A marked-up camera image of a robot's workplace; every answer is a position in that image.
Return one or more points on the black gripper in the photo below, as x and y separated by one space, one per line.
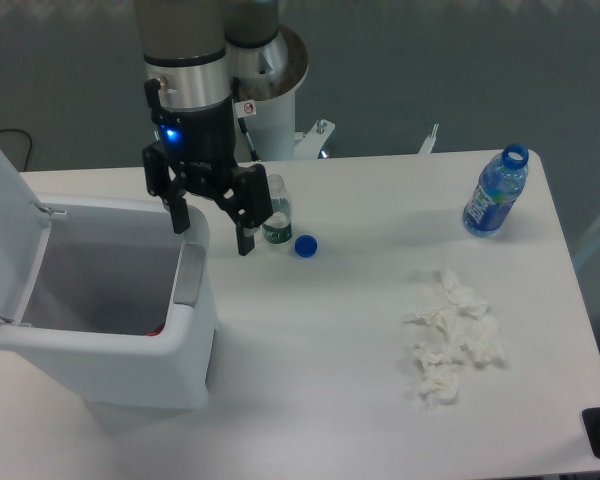
195 153

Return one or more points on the white trash can lid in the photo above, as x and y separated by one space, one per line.
25 228

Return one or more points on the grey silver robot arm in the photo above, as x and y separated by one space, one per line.
222 77

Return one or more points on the blue bottle cap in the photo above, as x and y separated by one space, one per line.
305 246

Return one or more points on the white trash can body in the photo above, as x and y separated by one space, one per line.
112 272

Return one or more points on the clear green-label bottle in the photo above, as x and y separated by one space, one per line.
277 229

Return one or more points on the red item in bin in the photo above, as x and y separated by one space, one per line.
157 330

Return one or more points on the crumpled white tissue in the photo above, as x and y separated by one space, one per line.
461 331

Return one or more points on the blue drink bottle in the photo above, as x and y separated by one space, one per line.
500 184

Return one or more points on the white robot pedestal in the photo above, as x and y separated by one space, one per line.
266 129

